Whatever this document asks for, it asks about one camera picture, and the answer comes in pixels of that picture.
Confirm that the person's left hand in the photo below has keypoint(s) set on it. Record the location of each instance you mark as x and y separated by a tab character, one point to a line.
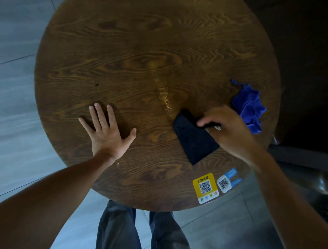
106	137

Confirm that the person's left forearm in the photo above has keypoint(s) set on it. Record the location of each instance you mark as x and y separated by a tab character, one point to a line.
43	202

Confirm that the blue and white code sticker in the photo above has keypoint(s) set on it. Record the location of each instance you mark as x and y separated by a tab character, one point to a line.
228	180

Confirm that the person's right forearm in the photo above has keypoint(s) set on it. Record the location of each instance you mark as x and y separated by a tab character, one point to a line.
284	200

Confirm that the person's right hand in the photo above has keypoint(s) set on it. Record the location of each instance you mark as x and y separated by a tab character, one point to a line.
229	130

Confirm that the person's right thumb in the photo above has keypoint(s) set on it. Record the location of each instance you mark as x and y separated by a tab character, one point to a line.
208	120

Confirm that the person's left middle finger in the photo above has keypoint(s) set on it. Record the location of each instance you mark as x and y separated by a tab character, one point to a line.
101	115

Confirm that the person's dark trousers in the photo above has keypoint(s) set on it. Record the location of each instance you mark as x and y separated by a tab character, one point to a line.
139	228

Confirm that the person's left little finger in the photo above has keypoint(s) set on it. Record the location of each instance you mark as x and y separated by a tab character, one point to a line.
85	127

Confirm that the bright blue microfiber cloth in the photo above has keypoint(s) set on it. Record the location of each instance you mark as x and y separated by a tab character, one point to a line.
248	106

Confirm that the round wooden table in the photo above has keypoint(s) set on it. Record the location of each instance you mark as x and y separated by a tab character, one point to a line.
143	77

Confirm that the yellow code sticker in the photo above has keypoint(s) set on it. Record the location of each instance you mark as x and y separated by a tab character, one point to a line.
205	188

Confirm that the dark blue cloth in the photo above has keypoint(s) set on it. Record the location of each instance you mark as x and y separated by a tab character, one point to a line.
194	139

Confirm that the person's left thumb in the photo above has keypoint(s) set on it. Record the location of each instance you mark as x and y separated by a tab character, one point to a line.
129	137

